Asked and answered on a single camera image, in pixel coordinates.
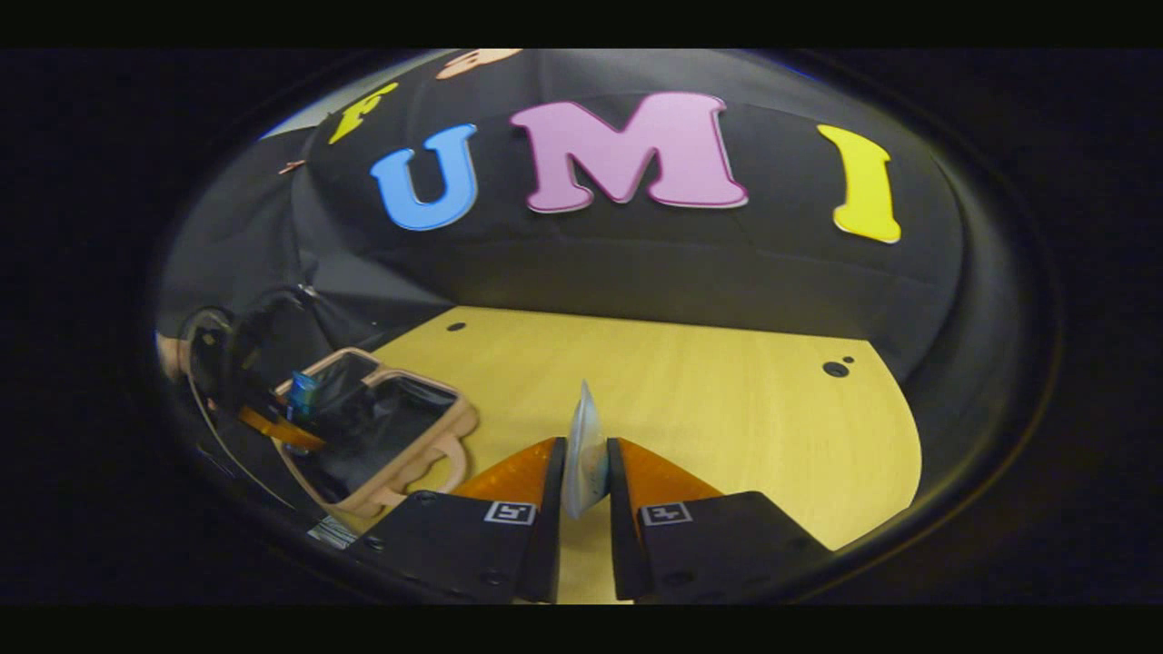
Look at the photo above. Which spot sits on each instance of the dark blue product packet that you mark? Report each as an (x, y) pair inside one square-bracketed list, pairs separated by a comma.
[(303, 395)]

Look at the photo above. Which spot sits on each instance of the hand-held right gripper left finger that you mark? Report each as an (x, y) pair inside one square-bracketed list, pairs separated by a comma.
[(552, 527)]

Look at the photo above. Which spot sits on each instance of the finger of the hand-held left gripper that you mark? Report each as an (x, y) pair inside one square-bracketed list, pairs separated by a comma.
[(277, 427)]

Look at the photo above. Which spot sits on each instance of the white printed label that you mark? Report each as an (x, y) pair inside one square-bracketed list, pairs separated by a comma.
[(332, 532)]

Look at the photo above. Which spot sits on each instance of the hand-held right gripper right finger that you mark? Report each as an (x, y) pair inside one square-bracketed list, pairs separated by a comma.
[(620, 527)]

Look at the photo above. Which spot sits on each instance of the black backdrop cloth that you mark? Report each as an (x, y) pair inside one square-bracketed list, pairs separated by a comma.
[(654, 263)]

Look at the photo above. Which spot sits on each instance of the pale blue product sachet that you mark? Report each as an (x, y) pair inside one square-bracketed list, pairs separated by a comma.
[(586, 454)]

